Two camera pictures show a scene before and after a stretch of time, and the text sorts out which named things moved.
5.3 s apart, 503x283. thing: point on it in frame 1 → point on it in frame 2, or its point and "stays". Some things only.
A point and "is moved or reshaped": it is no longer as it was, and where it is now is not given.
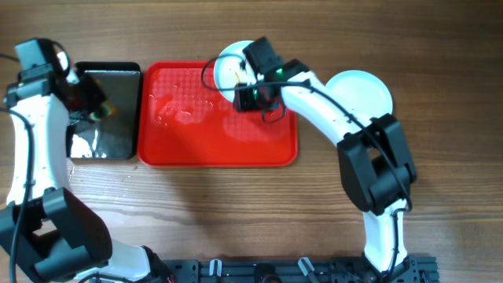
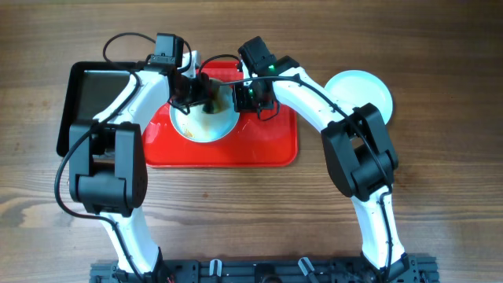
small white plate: x=362 y=90 stays
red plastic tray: x=184 y=122 → x=222 y=71
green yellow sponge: x=108 y=108 is moved or reshaped
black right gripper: x=243 y=104 stays
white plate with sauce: x=230 y=68 → x=203 y=127
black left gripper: x=89 y=85 → x=201 y=96
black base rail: x=295 y=270 stays
